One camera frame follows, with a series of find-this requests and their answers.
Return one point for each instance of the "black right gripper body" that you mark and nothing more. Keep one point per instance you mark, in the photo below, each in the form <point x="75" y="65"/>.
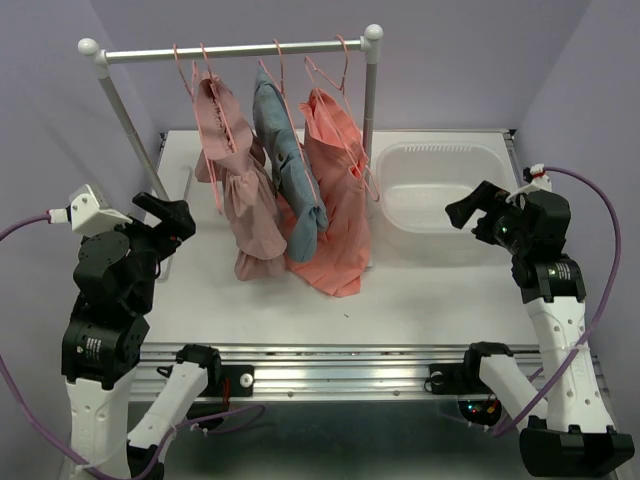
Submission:
<point x="502" y="226"/>

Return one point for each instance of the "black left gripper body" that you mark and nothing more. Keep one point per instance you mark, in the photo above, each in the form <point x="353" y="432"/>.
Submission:
<point x="156" y="248"/>

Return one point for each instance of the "salmon orange skirt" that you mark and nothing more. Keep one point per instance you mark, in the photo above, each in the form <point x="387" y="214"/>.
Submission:
<point x="344" y="249"/>

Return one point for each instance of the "pink hanger holding skirt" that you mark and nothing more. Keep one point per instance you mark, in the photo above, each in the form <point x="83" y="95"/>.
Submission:
<point x="350" y="137"/>

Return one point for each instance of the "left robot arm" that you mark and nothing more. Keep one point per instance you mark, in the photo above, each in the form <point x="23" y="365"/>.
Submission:
<point x="101" y="350"/>

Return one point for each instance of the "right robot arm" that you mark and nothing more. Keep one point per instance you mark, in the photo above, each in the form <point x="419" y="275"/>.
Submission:
<point x="564" y="427"/>

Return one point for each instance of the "pink hanger holding dress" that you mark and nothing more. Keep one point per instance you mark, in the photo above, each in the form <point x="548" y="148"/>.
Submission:
<point x="214" y="128"/>

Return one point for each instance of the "translucent white plastic basin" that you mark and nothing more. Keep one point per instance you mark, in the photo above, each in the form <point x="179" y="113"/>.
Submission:
<point x="418" y="180"/>

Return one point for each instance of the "pale pink ruffled dress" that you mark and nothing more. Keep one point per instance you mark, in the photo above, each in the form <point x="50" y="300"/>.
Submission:
<point x="250" y="196"/>

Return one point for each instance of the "blue denim garment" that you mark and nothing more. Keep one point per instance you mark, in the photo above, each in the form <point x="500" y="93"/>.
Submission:
<point x="291" y="171"/>

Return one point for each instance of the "white clothes rack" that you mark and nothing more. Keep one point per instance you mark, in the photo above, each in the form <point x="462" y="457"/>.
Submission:
<point x="369" y="44"/>

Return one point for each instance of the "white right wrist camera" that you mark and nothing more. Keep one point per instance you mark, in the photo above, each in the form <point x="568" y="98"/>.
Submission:
<point x="535" y="179"/>

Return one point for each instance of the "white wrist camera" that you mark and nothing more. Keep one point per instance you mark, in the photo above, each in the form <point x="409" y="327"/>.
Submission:
<point x="88" y="213"/>
<point x="535" y="179"/>

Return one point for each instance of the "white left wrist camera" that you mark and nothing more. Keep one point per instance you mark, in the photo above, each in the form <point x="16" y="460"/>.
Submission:
<point x="88" y="213"/>

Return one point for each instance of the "aluminium mounting rail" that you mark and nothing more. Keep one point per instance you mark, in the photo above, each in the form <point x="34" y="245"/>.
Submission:
<point x="335" y="373"/>

